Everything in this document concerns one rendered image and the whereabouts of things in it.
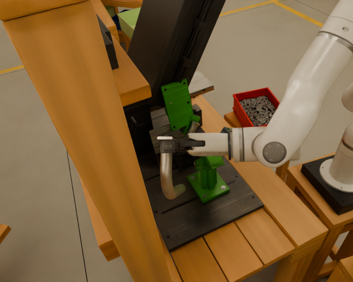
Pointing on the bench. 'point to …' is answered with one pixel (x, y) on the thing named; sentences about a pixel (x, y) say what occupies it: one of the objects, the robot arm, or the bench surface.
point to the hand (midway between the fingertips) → (169, 147)
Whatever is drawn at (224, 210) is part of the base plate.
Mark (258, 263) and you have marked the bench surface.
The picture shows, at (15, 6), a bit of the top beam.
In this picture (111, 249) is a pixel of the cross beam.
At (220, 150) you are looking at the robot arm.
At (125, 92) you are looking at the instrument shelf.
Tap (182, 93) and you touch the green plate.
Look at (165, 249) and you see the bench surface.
